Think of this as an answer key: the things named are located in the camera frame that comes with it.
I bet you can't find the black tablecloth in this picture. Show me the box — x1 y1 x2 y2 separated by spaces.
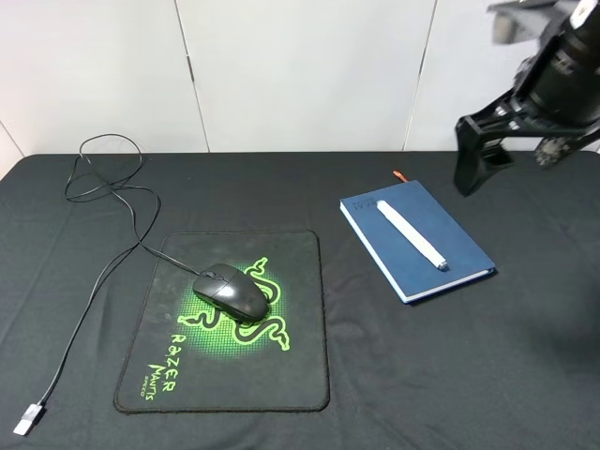
1 152 599 449

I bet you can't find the black computer mouse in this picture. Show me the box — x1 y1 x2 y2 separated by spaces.
192 263 268 323

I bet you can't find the black mouse cable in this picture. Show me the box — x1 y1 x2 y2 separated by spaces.
12 133 205 437

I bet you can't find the white pen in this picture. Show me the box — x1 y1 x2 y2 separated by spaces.
376 200 449 272

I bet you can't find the black green razer mousepad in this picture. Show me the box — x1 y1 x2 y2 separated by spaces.
113 230 330 414

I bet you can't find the blue notebook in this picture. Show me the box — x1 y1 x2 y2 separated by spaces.
339 178 495 304

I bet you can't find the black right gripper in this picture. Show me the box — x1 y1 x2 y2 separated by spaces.
454 89 599 197

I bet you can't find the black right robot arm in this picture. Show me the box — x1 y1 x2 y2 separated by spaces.
454 1 599 196

